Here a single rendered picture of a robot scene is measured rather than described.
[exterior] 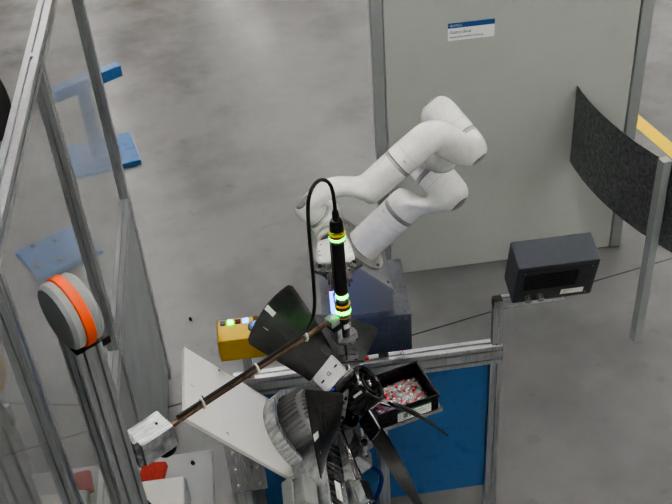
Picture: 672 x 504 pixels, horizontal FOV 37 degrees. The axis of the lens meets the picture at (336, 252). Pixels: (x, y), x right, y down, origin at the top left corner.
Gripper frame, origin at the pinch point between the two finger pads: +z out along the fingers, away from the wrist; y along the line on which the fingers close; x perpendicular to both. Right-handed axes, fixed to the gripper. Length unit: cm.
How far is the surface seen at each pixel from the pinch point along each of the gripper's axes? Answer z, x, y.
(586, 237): -37, -27, -81
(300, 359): 6.2, -21.0, 12.8
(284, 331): 2.0, -13.9, 16.1
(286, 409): 9.5, -36.0, 18.3
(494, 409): -35, -98, -54
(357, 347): -9.5, -34.4, -4.3
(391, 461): 25, -45, -8
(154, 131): -344, -150, 80
